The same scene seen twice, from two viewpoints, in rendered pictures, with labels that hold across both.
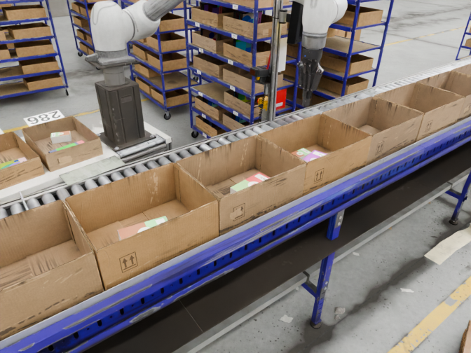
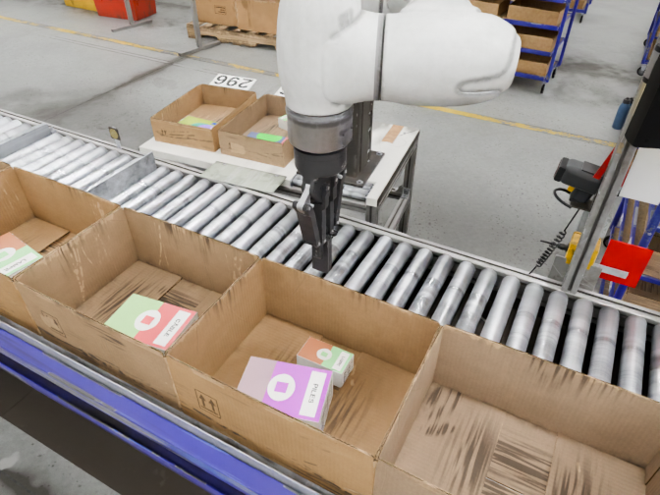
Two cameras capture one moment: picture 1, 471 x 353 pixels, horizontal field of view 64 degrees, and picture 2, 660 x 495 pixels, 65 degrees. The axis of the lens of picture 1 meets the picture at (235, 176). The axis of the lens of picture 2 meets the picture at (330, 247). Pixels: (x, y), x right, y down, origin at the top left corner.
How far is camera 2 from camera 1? 1.50 m
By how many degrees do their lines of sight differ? 52
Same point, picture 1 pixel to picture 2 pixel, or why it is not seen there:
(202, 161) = (163, 234)
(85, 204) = (32, 187)
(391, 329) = not seen: outside the picture
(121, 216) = (73, 228)
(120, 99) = not seen: hidden behind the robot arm
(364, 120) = (639, 455)
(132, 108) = not seen: hidden behind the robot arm
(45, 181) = (199, 159)
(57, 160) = (228, 144)
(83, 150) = (259, 149)
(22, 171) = (192, 136)
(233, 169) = (219, 283)
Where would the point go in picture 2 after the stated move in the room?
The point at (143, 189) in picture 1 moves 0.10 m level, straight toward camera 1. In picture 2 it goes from (89, 214) to (48, 230)
